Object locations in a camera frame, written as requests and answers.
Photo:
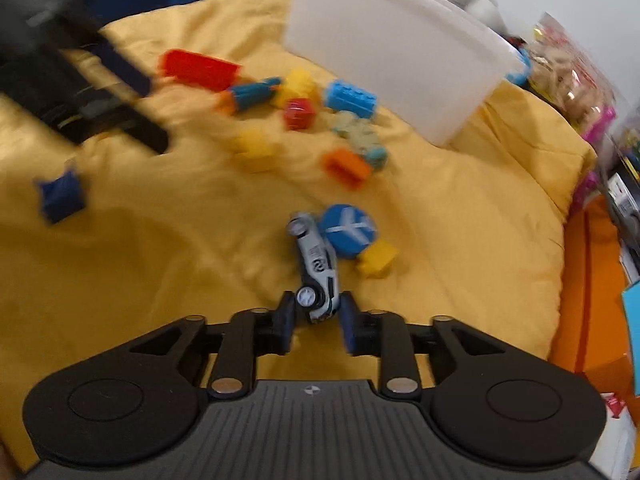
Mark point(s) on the orange cardboard box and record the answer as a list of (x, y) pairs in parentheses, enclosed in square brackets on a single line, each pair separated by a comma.
[(592, 338)]

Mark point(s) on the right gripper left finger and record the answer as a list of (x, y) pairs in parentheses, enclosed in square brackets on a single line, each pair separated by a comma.
[(238, 344)]

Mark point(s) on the white plastic storage bin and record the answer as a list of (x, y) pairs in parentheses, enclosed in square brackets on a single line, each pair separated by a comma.
[(427, 61)]

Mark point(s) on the grey green toy vehicle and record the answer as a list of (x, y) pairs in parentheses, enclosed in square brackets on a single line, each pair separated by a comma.
[(361, 137)]

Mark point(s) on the yellow cloth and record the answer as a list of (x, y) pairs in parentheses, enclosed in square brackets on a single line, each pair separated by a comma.
[(479, 227)]

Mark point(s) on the small yellow brick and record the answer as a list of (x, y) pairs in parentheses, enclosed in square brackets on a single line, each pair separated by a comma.
[(377, 259)]

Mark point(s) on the small red printed brick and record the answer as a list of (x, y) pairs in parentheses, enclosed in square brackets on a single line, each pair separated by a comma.
[(299, 114)]

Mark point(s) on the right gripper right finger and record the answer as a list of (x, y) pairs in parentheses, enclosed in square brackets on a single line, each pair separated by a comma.
[(385, 336)]

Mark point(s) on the blue arch brick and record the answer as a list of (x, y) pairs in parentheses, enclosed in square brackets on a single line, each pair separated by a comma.
[(63, 196)]

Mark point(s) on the red long brick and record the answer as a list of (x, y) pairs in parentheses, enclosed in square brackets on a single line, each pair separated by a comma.
[(197, 70)]

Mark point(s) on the yellow long brick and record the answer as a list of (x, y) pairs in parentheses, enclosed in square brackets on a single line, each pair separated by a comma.
[(297, 85)]

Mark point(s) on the bag of wooden pieces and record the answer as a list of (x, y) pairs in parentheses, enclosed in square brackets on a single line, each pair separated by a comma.
[(564, 76)]

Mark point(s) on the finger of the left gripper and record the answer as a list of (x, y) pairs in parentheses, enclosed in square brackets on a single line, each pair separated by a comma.
[(142, 129), (93, 41)]

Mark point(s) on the teal orange cylinder toy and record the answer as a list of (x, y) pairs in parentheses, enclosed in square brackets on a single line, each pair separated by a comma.
[(243, 96)]

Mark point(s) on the light blue studded brick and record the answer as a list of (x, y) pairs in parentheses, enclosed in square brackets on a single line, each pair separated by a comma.
[(341, 96)]

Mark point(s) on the blue airplane disc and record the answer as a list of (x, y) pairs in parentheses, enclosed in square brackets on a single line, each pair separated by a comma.
[(348, 229)]

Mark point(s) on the silver toy car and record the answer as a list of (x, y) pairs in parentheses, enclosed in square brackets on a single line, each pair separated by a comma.
[(318, 295)]

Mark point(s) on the orange brick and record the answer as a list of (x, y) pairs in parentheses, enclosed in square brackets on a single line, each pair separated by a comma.
[(346, 167)]

